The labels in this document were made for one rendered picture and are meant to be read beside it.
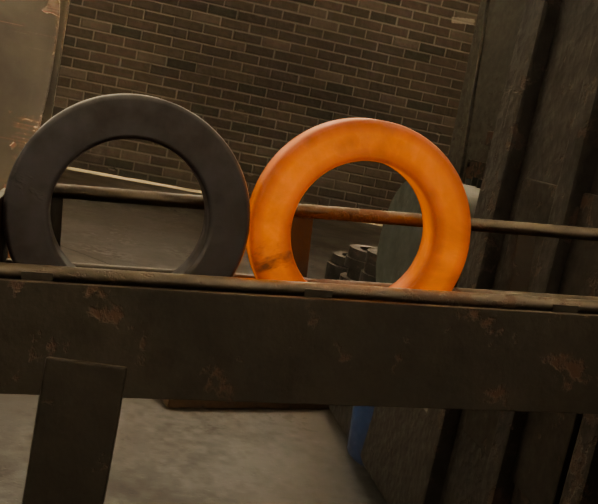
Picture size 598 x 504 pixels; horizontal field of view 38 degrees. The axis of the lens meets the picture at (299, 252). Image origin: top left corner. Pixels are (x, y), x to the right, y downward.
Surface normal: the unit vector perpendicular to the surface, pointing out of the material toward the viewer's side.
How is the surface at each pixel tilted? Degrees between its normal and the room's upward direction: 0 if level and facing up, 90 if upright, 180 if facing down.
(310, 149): 90
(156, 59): 90
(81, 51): 90
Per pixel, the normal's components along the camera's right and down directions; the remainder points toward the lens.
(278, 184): 0.19, 0.19
